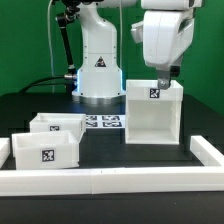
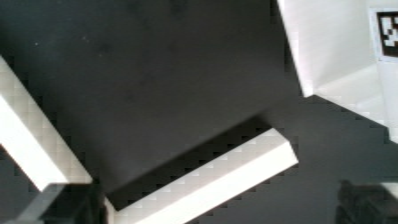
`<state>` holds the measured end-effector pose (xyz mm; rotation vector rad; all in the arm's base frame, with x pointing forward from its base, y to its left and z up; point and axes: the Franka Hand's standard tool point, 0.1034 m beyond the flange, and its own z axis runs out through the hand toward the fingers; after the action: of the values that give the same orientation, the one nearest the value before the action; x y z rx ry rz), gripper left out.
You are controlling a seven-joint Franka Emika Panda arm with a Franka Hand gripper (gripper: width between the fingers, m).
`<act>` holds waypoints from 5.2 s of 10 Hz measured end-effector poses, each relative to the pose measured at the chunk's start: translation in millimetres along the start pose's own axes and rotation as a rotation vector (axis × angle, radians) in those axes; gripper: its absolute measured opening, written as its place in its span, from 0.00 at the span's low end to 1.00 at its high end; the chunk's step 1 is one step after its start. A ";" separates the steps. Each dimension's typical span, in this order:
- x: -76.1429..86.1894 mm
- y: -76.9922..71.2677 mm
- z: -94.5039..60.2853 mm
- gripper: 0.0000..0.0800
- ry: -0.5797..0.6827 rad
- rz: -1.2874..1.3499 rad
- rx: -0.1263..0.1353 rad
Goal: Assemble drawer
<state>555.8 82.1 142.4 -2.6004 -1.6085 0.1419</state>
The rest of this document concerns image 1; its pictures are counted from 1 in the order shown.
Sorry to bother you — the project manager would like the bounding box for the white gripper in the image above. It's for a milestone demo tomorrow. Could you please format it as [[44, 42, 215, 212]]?
[[131, 10, 194, 90]]

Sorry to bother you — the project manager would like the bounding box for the white drawer cabinet frame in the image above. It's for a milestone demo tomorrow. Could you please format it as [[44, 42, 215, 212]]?
[[125, 80, 183, 145]]

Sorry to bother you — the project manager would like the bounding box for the white drawer box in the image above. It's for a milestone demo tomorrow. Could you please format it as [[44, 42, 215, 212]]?
[[29, 113, 86, 142], [12, 131, 79, 170]]

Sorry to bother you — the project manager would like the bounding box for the white front drawer box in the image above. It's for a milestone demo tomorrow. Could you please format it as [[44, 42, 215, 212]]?
[[12, 131, 79, 170]]

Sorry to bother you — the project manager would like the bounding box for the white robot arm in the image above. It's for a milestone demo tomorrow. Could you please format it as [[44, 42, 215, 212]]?
[[51, 0, 204, 104]]

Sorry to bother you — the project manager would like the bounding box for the fiducial marker sheet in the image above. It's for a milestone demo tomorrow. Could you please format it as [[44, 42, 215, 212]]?
[[86, 115, 125, 129]]

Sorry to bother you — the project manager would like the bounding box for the white right barrier rail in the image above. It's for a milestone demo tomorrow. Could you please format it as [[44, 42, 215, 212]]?
[[190, 136, 224, 167]]

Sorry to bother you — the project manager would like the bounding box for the white barrier rail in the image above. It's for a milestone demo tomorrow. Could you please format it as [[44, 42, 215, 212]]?
[[0, 167, 224, 196], [190, 136, 224, 167], [0, 138, 10, 168]]

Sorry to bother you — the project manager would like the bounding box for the black cable with connector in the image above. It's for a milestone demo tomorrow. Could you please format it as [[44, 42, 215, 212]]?
[[18, 73, 78, 94]]

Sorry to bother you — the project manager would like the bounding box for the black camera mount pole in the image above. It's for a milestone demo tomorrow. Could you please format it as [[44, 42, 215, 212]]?
[[56, 6, 77, 77]]

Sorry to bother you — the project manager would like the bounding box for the white thin cable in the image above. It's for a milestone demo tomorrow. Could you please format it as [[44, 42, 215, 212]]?
[[46, 0, 56, 94]]

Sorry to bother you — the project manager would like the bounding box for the white left barrier rail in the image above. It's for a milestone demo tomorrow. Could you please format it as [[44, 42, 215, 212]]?
[[0, 138, 10, 168]]

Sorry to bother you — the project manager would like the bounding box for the white front barrier rail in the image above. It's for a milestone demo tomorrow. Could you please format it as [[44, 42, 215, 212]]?
[[0, 167, 224, 196]]

